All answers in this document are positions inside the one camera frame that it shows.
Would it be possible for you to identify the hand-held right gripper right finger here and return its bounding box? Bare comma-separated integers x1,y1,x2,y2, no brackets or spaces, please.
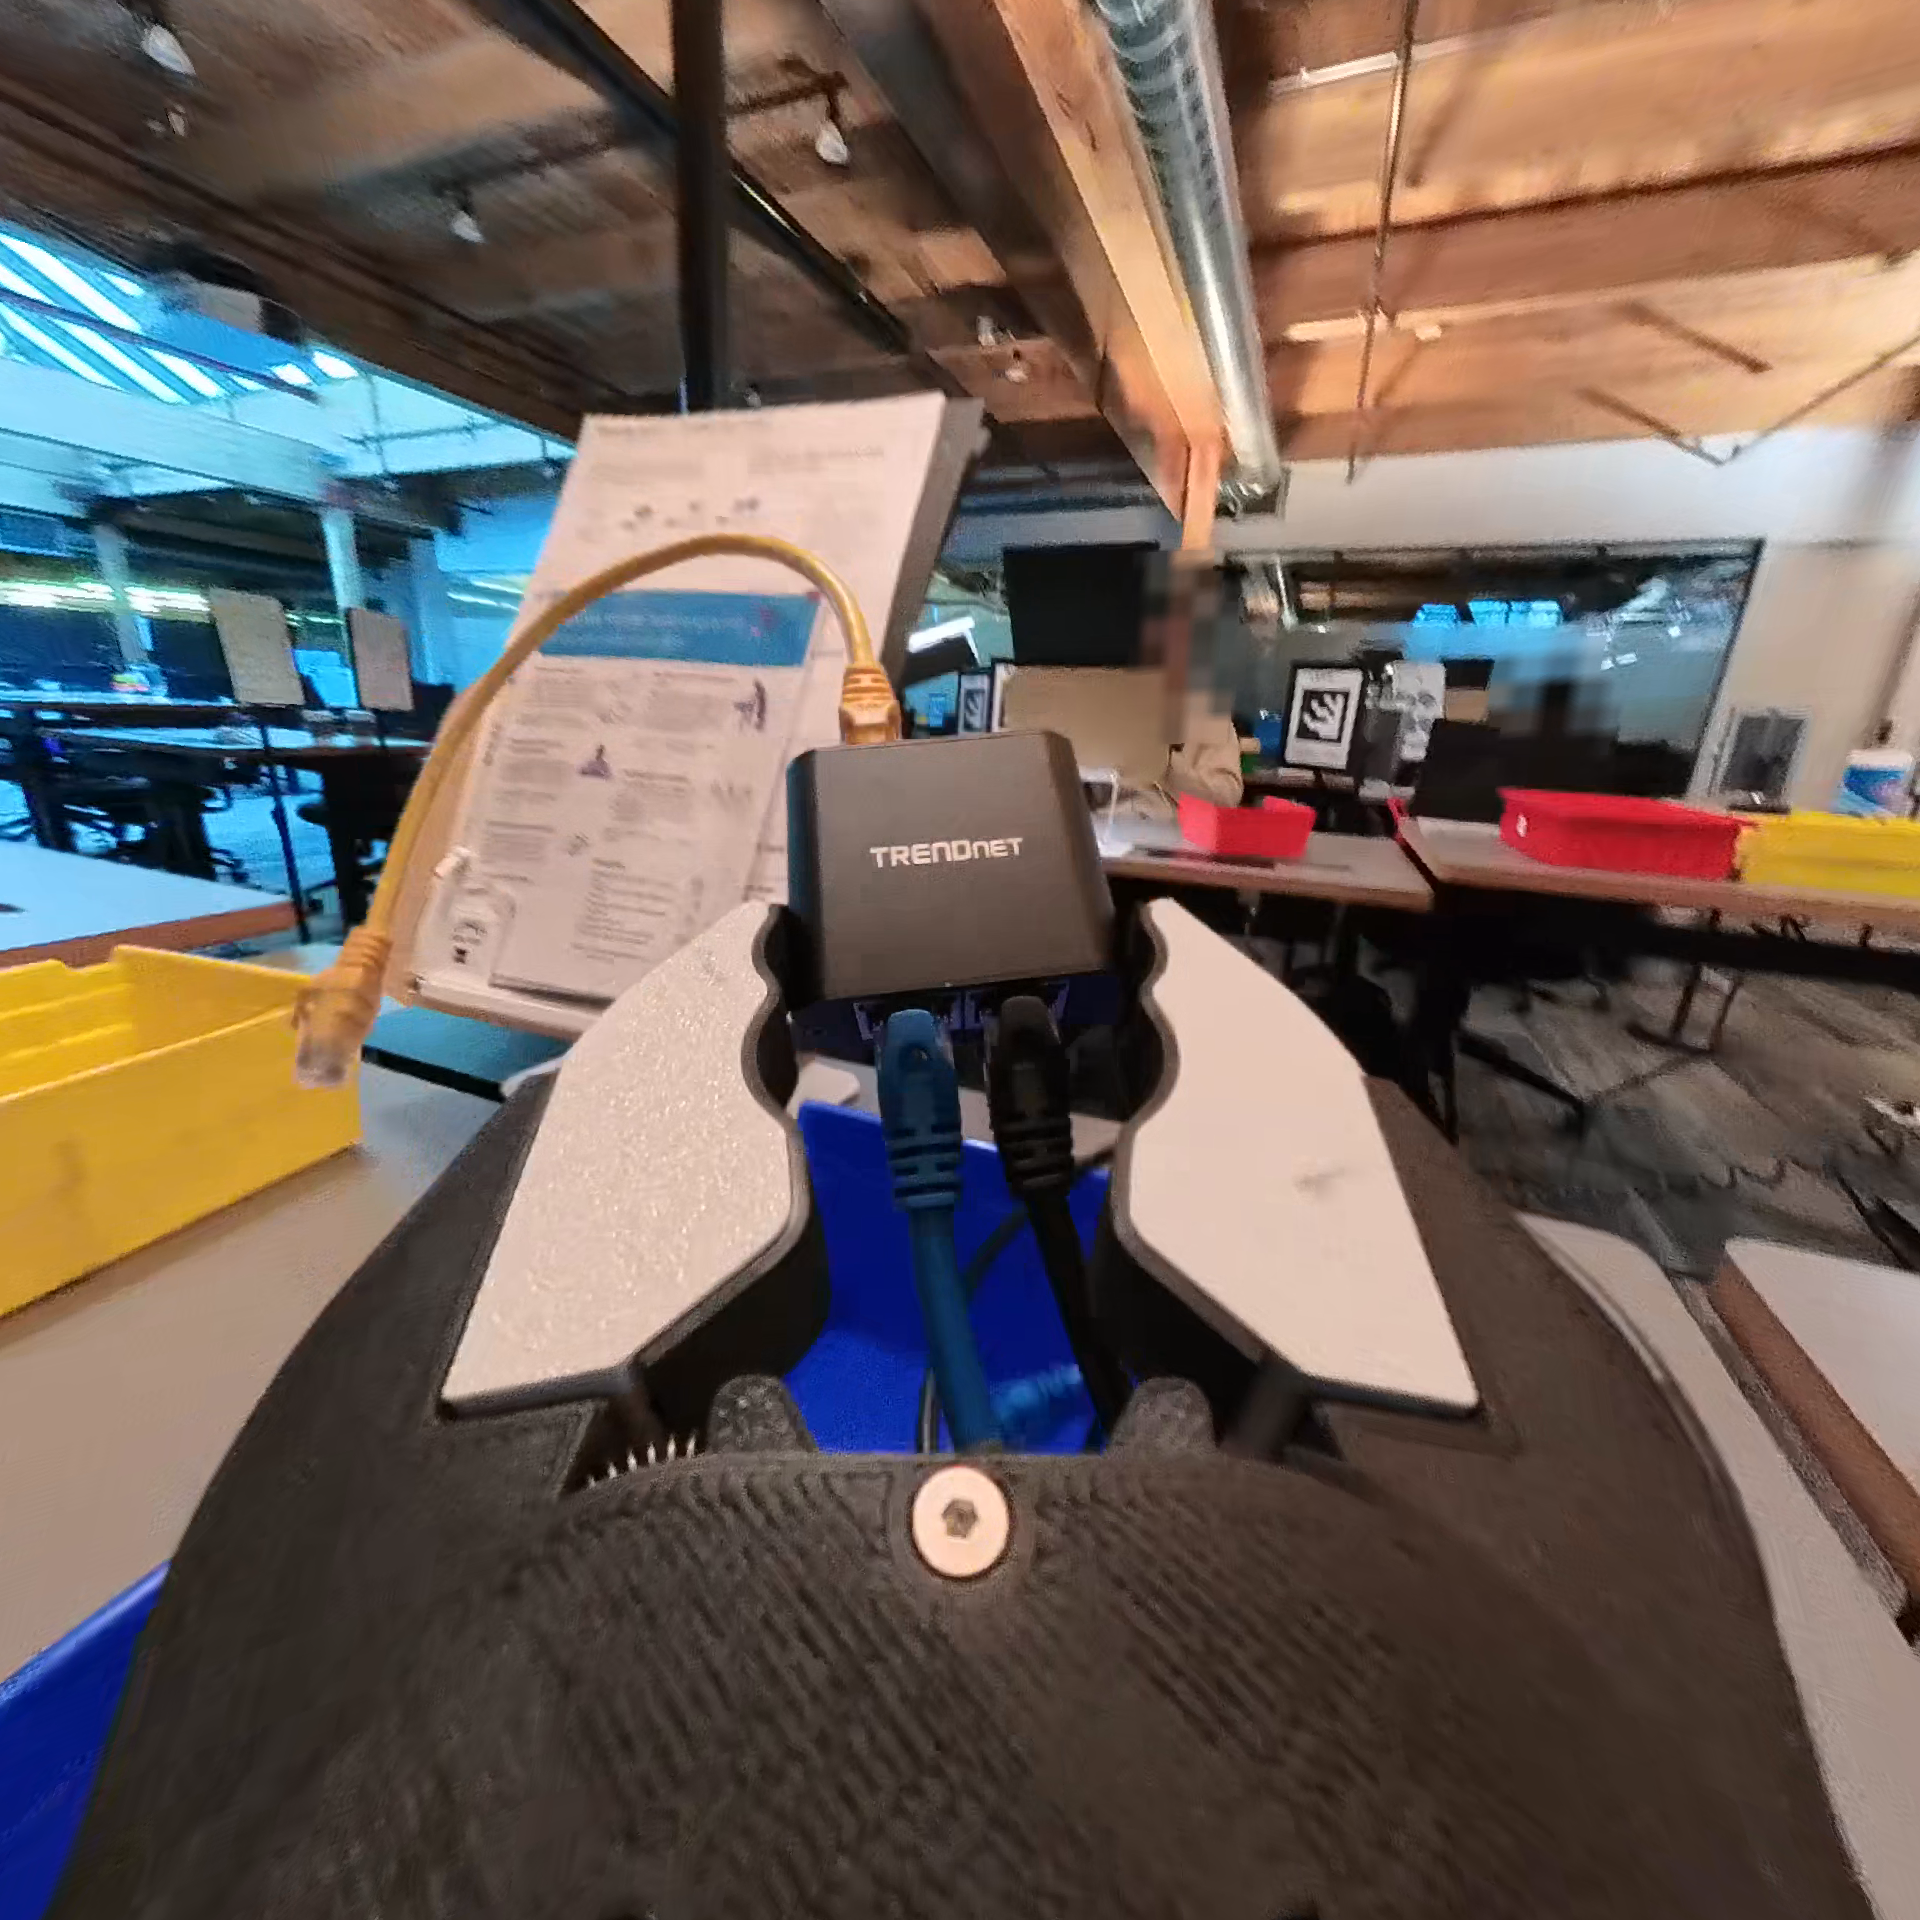
1102,897,1482,1453

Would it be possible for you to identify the document holder with paper sheet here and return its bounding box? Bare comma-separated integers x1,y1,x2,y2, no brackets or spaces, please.
381,394,985,1040

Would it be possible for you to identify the yellow plastic bin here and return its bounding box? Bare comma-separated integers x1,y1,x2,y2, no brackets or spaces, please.
0,945,365,1319
1736,809,1920,898

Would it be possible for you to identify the yellow network cable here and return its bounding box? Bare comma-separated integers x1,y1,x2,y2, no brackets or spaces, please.
293,535,904,1089

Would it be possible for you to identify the black and white marker board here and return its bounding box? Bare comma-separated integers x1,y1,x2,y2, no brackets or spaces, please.
1281,664,1367,775

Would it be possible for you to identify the white table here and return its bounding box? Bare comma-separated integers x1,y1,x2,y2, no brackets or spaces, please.
0,840,297,964

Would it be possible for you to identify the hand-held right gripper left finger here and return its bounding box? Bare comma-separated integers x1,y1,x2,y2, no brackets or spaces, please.
439,901,833,1420

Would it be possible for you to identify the black monitor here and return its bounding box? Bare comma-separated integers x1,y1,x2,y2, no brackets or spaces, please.
1001,544,1168,669

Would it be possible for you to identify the black ceiling pole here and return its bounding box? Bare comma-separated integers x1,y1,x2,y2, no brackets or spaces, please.
669,0,733,408

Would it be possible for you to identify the silver ceiling duct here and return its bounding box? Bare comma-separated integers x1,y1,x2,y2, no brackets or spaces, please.
1094,0,1288,505

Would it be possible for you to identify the small red plastic bin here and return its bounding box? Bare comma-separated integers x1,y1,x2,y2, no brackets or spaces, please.
1176,792,1317,859

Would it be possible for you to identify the blue plastic bin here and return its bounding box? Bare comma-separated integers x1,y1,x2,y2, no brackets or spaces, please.
0,1099,1119,1920

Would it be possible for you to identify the blue network cable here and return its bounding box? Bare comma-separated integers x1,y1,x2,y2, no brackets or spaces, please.
877,1009,1088,1453

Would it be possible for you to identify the long grey table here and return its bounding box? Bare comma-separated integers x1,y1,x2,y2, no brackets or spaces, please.
1393,816,1920,945
1102,832,1433,914

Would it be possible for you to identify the grey desk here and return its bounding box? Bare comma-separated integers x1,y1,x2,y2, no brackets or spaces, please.
0,1035,1905,1920

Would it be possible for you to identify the large red plastic bin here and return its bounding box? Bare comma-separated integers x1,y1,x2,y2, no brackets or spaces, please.
1500,786,1749,880

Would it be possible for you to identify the grey table with wooden edge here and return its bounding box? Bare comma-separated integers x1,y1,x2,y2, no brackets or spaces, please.
1709,1237,1920,1608

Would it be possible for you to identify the black network switch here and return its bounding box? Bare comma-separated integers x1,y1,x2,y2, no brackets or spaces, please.
784,730,1122,1058

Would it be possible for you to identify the black network cable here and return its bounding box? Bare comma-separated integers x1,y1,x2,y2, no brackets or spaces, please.
983,994,1133,1449

